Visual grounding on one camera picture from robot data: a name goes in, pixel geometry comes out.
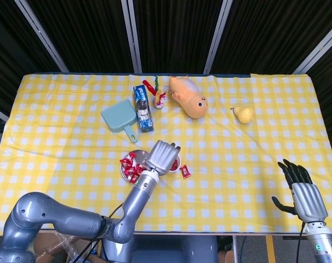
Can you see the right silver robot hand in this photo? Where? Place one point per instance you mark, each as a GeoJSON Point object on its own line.
{"type": "Point", "coordinates": [309, 203]}

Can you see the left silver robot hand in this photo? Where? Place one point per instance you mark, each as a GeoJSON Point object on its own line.
{"type": "Point", "coordinates": [163, 157]}

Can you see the red candy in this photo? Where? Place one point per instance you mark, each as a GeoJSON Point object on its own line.
{"type": "Point", "coordinates": [127, 171]}
{"type": "Point", "coordinates": [185, 171]}
{"type": "Point", "coordinates": [138, 169]}
{"type": "Point", "coordinates": [131, 156]}
{"type": "Point", "coordinates": [174, 165]}
{"type": "Point", "coordinates": [134, 178]}
{"type": "Point", "coordinates": [125, 162]}

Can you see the white paper cup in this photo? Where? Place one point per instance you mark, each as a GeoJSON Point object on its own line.
{"type": "Point", "coordinates": [175, 171]}

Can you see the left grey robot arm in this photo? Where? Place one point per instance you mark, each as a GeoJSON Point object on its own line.
{"type": "Point", "coordinates": [141, 197]}

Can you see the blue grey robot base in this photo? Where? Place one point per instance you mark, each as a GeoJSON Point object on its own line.
{"type": "Point", "coordinates": [168, 249]}

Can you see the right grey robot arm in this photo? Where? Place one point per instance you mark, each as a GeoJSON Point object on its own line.
{"type": "Point", "coordinates": [322, 246]}

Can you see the round steel plate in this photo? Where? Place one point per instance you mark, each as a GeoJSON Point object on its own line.
{"type": "Point", "coordinates": [140, 156]}

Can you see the blue cookie package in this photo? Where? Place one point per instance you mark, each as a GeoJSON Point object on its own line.
{"type": "Point", "coordinates": [142, 109]}

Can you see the small colourful toy figure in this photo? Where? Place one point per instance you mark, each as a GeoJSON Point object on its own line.
{"type": "Point", "coordinates": [158, 102]}

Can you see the yellow tape strip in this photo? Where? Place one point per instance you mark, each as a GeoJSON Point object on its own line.
{"type": "Point", "coordinates": [270, 249]}

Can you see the yellow white checked tablecloth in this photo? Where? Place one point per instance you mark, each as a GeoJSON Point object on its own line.
{"type": "Point", "coordinates": [223, 164]}

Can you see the orange plush animal toy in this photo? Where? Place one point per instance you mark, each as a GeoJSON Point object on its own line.
{"type": "Point", "coordinates": [188, 98]}

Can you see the grey metal table leg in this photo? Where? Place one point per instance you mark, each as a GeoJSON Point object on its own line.
{"type": "Point", "coordinates": [235, 249]}

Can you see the yellow pear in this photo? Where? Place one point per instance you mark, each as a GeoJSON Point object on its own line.
{"type": "Point", "coordinates": [245, 115]}

